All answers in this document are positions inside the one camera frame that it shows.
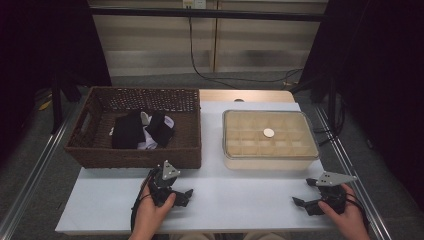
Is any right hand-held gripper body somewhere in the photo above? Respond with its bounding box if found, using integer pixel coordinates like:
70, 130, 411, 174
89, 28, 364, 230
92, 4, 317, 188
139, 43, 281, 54
314, 171, 358, 215

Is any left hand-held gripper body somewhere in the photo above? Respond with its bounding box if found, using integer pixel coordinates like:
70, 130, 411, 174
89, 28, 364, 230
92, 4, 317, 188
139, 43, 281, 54
147, 159, 185, 208

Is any brown woven basket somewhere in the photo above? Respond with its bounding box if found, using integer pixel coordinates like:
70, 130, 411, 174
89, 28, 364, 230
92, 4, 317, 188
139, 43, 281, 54
64, 85, 203, 170

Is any cream divided storage box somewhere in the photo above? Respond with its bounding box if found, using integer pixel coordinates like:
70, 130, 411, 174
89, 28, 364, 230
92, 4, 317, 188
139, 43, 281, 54
221, 109, 320, 172

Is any clear plastic lid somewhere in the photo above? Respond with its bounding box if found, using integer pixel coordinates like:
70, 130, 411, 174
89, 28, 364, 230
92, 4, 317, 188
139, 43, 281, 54
222, 109, 320, 160

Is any person's right hand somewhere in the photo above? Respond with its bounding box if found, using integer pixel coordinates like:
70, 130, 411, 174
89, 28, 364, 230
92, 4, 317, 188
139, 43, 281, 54
317, 184, 370, 240

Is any person's left hand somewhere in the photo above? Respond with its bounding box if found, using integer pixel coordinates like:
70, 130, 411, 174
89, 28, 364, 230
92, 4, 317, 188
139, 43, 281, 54
131, 185, 177, 236

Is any white table cover sheet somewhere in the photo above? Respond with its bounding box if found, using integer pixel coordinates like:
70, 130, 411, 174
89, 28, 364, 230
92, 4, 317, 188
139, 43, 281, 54
54, 101, 348, 234

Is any black metal stand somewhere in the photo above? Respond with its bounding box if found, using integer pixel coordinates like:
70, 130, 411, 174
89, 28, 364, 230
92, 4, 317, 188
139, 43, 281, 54
289, 74, 338, 131
49, 71, 84, 134

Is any dark curtain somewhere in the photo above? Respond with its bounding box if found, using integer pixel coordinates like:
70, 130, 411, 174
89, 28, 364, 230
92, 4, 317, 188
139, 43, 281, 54
0, 0, 113, 168
298, 0, 424, 214

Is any black horizontal bar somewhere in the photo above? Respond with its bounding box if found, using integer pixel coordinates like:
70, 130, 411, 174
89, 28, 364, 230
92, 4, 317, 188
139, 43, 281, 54
89, 7, 329, 23

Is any left hand-held gripper cable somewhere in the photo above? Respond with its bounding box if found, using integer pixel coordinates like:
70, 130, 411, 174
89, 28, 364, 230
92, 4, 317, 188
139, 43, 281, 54
130, 168, 158, 233

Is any hand-held gripper cable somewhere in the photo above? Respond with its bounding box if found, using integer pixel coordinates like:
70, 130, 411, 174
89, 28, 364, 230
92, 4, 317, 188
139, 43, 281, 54
344, 191, 370, 231
130, 168, 158, 233

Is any right hand-held gripper cable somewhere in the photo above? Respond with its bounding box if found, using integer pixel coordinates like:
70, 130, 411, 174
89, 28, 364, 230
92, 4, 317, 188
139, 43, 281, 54
344, 191, 370, 231

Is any metal rail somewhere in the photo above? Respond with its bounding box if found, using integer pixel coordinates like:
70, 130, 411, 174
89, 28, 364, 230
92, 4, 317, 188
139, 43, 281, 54
313, 104, 393, 240
0, 99, 86, 240

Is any black wall cable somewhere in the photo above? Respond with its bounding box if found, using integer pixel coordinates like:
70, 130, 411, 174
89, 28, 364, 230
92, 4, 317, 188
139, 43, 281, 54
188, 16, 305, 90

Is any white wall socket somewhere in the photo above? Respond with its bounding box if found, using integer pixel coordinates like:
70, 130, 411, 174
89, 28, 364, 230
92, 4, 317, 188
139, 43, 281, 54
182, 0, 208, 10

